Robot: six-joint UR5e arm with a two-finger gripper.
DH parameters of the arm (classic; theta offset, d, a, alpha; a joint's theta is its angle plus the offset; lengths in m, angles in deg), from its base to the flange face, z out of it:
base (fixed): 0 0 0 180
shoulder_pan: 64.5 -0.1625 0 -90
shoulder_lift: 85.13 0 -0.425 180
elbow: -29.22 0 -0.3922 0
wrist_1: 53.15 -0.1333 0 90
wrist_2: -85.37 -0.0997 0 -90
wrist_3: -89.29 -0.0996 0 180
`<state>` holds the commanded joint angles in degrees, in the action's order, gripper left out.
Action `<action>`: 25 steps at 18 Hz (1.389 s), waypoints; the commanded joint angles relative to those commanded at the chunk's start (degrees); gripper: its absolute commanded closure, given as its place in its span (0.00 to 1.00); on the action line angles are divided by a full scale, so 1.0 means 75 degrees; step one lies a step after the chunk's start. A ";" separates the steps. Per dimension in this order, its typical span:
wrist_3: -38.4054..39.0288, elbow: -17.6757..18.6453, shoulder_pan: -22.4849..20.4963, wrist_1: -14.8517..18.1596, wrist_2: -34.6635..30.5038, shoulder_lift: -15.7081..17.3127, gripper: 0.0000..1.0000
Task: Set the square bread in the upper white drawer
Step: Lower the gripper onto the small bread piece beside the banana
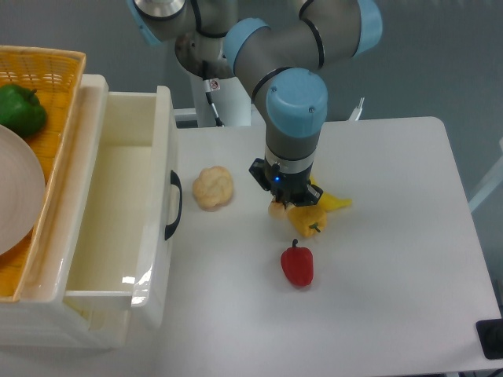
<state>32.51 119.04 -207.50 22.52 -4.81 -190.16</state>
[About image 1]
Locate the square bread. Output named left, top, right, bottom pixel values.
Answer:
left=268, top=200, right=289, bottom=220

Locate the red bell pepper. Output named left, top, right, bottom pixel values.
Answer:
left=280, top=239, right=314, bottom=287

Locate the orange woven basket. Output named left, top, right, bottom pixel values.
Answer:
left=1, top=45, right=86, bottom=304

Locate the beige round plate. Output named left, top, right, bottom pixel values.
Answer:
left=1, top=126, right=46, bottom=254

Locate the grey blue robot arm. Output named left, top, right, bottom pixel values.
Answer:
left=128, top=1, right=383, bottom=207

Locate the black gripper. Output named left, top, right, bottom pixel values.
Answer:
left=248, top=159, right=324, bottom=207

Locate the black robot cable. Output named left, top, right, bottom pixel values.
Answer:
left=200, top=59, right=225, bottom=128

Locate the round bread roll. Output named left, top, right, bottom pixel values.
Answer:
left=192, top=166, right=234, bottom=210

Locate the white upper drawer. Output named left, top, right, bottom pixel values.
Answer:
left=65, top=86, right=178, bottom=328

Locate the yellow banana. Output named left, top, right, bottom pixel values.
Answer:
left=308, top=191, right=352, bottom=213

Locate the white frame bracket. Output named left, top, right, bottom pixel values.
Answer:
left=348, top=97, right=365, bottom=121

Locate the black drawer handle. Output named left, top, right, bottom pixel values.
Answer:
left=164, top=170, right=183, bottom=240

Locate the green bell pepper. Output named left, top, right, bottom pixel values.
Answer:
left=1, top=84, right=47, bottom=138

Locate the black device at table corner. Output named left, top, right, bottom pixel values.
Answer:
left=475, top=318, right=503, bottom=360

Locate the yellow bell pepper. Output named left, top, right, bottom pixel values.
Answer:
left=288, top=205, right=327, bottom=238

